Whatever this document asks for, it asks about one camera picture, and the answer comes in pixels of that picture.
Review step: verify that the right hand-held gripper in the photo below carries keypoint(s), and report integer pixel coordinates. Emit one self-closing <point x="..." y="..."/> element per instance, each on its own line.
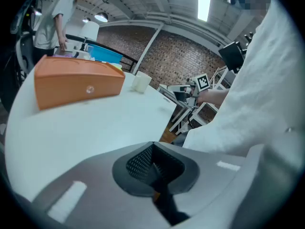
<point x="202" y="83"/>

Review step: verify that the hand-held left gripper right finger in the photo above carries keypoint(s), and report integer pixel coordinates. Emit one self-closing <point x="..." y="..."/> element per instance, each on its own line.
<point x="212" y="175"/>

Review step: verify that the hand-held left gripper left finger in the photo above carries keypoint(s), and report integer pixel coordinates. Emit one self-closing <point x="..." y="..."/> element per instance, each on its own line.
<point x="95" y="187"/>

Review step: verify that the white cup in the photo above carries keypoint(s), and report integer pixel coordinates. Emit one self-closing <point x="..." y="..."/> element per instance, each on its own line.
<point x="136" y="79"/>
<point x="144" y="84"/>

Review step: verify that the person's right forearm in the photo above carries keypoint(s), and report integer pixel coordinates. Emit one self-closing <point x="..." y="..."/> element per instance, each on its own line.
<point x="214" y="96"/>

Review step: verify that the black monitor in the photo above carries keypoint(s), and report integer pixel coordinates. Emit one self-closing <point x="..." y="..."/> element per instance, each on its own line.
<point x="231" y="55"/>

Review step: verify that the black railing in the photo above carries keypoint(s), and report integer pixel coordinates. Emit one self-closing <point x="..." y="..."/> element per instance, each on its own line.
<point x="112" y="49"/>

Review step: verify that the blue plastic bin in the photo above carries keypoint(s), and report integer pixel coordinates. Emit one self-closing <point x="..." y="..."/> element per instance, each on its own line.
<point x="107" y="52"/>

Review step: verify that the person's white shirt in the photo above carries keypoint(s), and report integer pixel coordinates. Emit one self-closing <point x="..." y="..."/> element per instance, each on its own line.
<point x="259" y="92"/>

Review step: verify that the orange plastic box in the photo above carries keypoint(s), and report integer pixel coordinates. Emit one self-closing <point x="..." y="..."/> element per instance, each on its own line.
<point x="76" y="82"/>

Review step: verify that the round pendant lamp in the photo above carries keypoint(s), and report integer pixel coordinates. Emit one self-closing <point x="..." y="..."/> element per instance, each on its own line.
<point x="101" y="17"/>

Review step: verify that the white lamp shade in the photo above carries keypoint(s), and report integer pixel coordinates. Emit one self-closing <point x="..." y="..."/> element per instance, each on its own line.
<point x="90" y="30"/>

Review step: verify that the grey office chair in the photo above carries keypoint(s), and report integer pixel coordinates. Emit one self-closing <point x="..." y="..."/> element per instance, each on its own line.
<point x="22" y="51"/>

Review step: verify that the white table frame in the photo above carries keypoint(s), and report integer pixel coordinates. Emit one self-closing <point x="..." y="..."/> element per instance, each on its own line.
<point x="184" y="111"/>

